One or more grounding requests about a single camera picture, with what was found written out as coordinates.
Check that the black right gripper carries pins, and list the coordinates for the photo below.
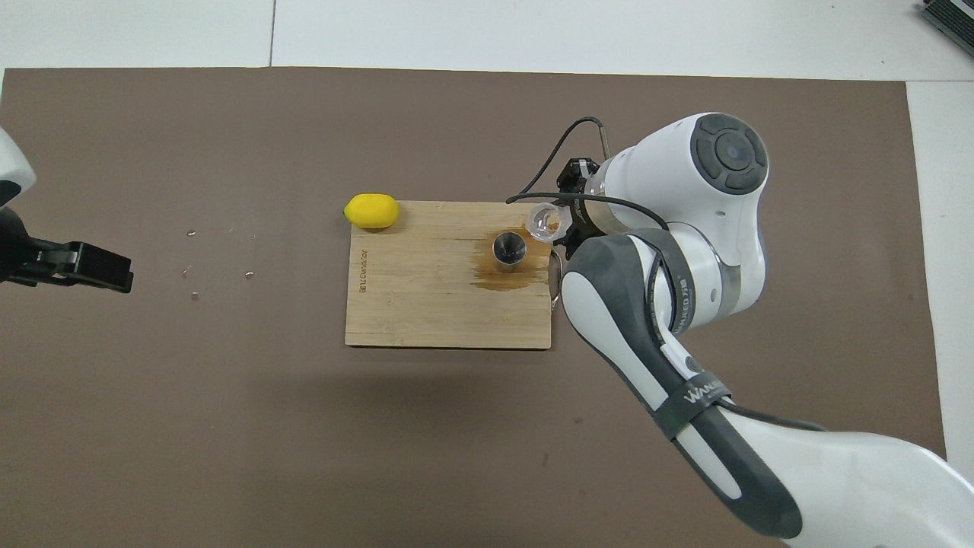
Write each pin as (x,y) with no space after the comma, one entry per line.
(592,202)

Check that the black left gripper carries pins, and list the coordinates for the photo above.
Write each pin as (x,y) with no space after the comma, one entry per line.
(14,251)

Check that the small clear glass cup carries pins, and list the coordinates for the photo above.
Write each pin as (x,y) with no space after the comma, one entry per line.
(546,222)

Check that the steel jigger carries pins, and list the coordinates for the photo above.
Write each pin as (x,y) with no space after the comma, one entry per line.
(509,251)

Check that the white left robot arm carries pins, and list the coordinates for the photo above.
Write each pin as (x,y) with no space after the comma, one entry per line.
(11,171)

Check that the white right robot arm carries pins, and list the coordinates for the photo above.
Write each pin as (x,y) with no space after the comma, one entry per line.
(685,190)

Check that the wooden cutting board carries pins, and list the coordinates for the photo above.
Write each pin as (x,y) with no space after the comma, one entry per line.
(426,297)

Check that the yellow lemon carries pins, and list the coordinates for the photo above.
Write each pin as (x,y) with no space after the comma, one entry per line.
(371,211)

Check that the brown table mat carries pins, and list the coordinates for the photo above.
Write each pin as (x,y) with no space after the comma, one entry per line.
(304,441)

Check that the grey ribbed device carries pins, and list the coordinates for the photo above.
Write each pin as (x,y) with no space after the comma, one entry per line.
(951,19)

